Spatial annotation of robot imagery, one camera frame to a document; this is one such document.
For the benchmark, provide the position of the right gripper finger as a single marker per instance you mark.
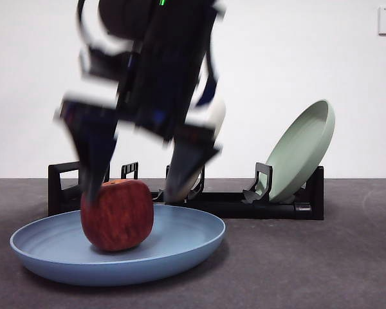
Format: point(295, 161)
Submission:
point(185, 164)
point(93, 154)

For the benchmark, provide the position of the red apple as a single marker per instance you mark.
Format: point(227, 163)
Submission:
point(119, 219)

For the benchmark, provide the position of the blue plate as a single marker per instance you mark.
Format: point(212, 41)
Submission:
point(167, 238)

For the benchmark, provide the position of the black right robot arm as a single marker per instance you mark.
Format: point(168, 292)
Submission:
point(167, 64)

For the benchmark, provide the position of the white plate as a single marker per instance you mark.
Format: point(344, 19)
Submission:
point(218, 119)

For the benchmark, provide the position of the black plate rack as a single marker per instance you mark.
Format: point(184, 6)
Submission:
point(260, 212)

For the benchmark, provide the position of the green plate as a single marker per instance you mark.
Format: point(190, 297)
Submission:
point(299, 148)

